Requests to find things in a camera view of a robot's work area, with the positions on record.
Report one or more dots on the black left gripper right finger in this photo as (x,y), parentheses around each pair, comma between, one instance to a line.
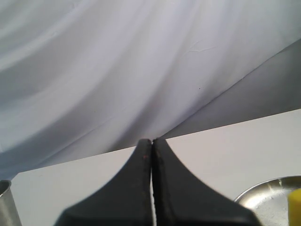
(181,199)

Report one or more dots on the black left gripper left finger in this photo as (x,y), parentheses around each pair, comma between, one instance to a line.
(124,201)

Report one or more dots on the yellow sponge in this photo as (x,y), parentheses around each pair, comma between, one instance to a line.
(294,208)

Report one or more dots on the round steel plate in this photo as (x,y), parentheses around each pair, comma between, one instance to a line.
(268,200)

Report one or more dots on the grey metal cup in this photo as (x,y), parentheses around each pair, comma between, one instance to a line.
(8,211)

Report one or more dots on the white backdrop cloth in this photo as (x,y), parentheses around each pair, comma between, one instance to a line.
(83,77)

